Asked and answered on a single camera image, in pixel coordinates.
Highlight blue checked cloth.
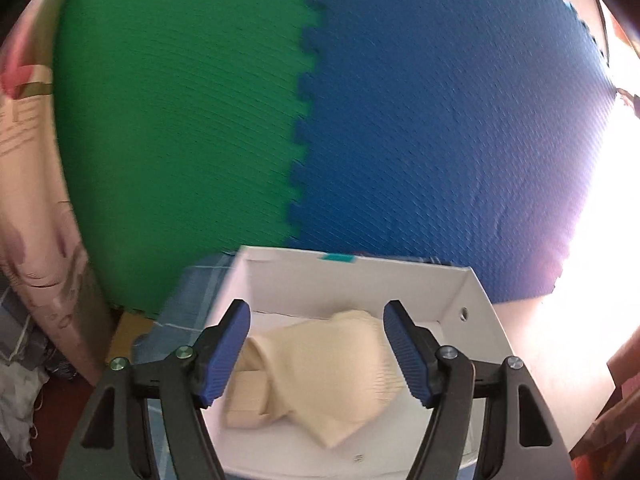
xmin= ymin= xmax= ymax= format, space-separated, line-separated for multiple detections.
xmin=130 ymin=252 xmax=241 ymax=480

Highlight white cardboard shoebox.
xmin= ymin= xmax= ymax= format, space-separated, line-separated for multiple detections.
xmin=200 ymin=245 xmax=518 ymax=478

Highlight green foam mat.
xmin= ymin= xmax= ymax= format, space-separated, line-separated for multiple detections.
xmin=52 ymin=0 xmax=331 ymax=318

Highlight floral fabric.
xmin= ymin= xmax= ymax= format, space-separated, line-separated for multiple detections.
xmin=0 ymin=0 xmax=118 ymax=386

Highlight grey checked cloth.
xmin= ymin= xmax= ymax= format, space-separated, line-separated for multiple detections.
xmin=0 ymin=285 xmax=51 ymax=371

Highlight beige underwear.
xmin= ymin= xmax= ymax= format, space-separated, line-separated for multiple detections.
xmin=222 ymin=310 xmax=408 ymax=451

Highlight yellow foam mat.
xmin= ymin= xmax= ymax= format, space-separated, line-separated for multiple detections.
xmin=105 ymin=310 xmax=156 ymax=366

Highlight blue foam mat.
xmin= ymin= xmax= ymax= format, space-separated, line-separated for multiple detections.
xmin=285 ymin=0 xmax=618 ymax=306

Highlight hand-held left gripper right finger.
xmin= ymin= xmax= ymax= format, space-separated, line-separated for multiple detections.
xmin=383 ymin=300 xmax=576 ymax=480

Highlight white printed plastic bag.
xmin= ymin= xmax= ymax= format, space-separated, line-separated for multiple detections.
xmin=0 ymin=360 xmax=48 ymax=461

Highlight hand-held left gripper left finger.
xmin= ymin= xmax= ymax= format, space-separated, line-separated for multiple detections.
xmin=57 ymin=299 xmax=251 ymax=480

